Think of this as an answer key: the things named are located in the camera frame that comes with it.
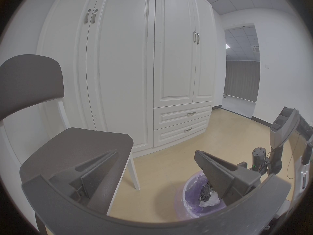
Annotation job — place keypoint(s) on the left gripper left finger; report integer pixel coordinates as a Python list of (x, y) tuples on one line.
[(93, 177)]

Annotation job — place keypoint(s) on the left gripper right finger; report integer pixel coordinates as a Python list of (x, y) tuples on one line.
[(220, 177)]

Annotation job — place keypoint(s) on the black plastic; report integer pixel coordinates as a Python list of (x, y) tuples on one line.
[(206, 192)]

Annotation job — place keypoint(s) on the white printed wrapper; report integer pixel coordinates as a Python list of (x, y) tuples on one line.
[(212, 201)]

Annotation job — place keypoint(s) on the purple plastic bag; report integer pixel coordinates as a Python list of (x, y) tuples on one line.
[(193, 209)]

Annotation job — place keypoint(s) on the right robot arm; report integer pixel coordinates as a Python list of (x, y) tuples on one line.
[(285, 128)]

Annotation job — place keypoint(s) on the white trash bin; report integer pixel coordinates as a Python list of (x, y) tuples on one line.
[(184, 194)]

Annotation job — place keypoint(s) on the grey curtain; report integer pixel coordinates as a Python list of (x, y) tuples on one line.
[(242, 82)]

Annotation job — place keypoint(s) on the white wardrobe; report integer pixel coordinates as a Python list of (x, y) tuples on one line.
[(122, 70)]

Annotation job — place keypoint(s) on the white chair with grey cushions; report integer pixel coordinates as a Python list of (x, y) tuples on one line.
[(31, 82)]

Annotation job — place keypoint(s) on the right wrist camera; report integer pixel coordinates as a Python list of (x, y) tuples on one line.
[(242, 165)]

